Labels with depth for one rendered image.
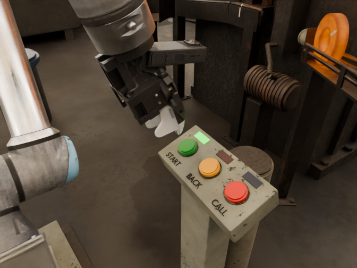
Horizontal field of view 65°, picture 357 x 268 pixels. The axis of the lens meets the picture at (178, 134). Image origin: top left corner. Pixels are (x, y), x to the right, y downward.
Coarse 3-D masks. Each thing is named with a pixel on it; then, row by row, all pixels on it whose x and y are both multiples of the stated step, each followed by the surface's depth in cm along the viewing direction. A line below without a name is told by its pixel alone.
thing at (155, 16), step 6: (150, 0) 159; (156, 0) 158; (162, 0) 140; (168, 0) 147; (174, 0) 154; (150, 6) 161; (156, 6) 160; (162, 6) 142; (168, 6) 149; (174, 6) 155; (156, 12) 162; (162, 12) 143; (168, 12) 150; (174, 12) 157; (156, 18) 149; (162, 18) 145; (156, 24) 157; (156, 30) 159; (156, 36) 160
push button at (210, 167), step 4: (204, 160) 54; (208, 160) 54; (212, 160) 54; (216, 160) 54; (200, 164) 54; (204, 164) 54; (208, 164) 53; (212, 164) 53; (216, 164) 53; (200, 168) 53; (204, 168) 53; (208, 168) 53; (212, 168) 52; (216, 168) 52; (200, 172) 53; (204, 172) 52; (208, 172) 52; (212, 172) 52; (216, 172) 52; (208, 176) 52
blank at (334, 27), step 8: (328, 16) 83; (336, 16) 79; (344, 16) 79; (320, 24) 88; (328, 24) 83; (336, 24) 79; (344, 24) 78; (320, 32) 88; (328, 32) 87; (336, 32) 79; (344, 32) 78; (320, 40) 89; (328, 40) 89; (336, 40) 79; (344, 40) 78; (320, 48) 88; (328, 48) 83; (336, 48) 79; (344, 48) 79; (320, 56) 88; (336, 56) 81; (320, 64) 88
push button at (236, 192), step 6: (228, 186) 49; (234, 186) 49; (240, 186) 48; (228, 192) 48; (234, 192) 48; (240, 192) 47; (246, 192) 47; (228, 198) 48; (234, 198) 47; (240, 198) 47
